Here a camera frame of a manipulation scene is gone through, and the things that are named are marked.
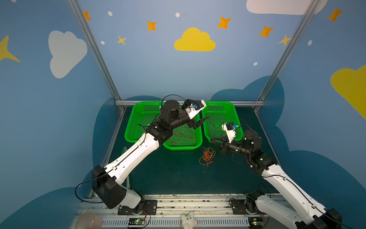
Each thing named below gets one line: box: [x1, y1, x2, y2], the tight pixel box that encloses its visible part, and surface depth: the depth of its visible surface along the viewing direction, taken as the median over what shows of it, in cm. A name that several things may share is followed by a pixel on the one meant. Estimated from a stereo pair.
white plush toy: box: [180, 211, 197, 229], surface depth 69 cm
